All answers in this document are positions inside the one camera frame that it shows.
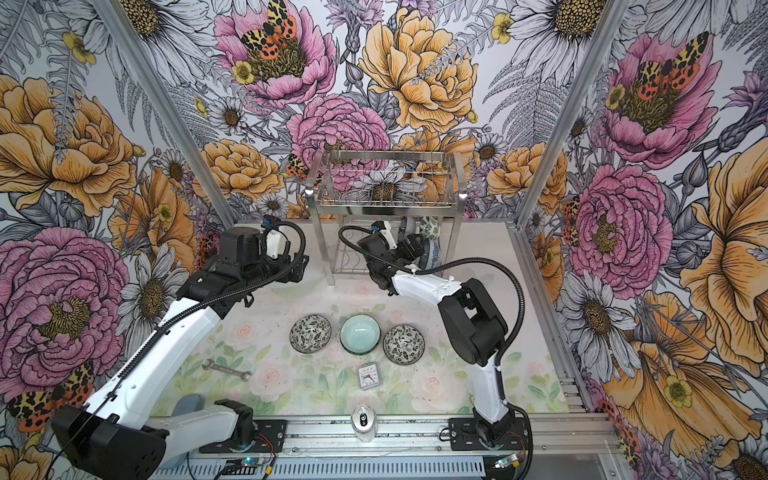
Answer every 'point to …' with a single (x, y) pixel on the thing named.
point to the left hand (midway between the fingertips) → (288, 265)
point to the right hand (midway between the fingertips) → (411, 249)
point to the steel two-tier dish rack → (349, 190)
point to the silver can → (364, 423)
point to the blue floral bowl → (431, 255)
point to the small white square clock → (369, 377)
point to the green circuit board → (505, 462)
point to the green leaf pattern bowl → (430, 227)
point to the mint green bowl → (360, 334)
